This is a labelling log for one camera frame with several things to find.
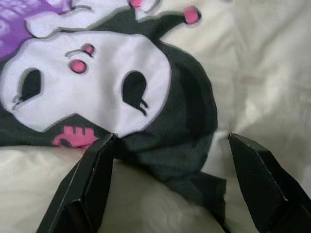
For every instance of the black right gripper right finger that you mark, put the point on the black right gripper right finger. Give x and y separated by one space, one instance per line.
264 182

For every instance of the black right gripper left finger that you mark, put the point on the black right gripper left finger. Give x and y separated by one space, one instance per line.
97 174

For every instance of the cream cartoon print blanket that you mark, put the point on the cream cartoon print blanket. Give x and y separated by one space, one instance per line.
255 60

